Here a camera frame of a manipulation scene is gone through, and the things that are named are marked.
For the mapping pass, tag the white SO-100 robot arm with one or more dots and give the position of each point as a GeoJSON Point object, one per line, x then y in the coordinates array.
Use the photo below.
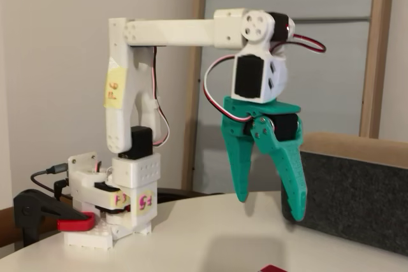
{"type": "Point", "coordinates": [178, 31]}

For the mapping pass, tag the yellow label marked F6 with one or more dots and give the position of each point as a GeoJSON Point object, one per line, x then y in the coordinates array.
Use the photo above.
{"type": "Point", "coordinates": [114, 90]}

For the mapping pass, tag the yellow label marked F5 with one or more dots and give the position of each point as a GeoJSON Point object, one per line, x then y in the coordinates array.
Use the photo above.
{"type": "Point", "coordinates": [145, 203]}

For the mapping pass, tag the wooden framed frosted panel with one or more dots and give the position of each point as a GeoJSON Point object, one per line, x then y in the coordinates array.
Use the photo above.
{"type": "Point", "coordinates": [195, 61]}

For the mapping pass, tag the dark grey felt basket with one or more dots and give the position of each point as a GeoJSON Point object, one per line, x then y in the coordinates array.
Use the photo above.
{"type": "Point", "coordinates": [350, 195]}

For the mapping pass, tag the teal gripper with servo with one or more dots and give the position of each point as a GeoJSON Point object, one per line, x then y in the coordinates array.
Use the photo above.
{"type": "Point", "coordinates": [236, 113]}

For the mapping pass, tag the dark red block corner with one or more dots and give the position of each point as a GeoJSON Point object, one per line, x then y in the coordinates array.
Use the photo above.
{"type": "Point", "coordinates": [274, 269]}

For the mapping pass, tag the yellow label marked F3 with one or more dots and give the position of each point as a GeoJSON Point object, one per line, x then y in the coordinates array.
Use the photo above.
{"type": "Point", "coordinates": [119, 201]}

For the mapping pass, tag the black clamp with red pad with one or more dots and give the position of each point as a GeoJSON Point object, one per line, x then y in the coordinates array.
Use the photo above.
{"type": "Point", "coordinates": [35, 205]}

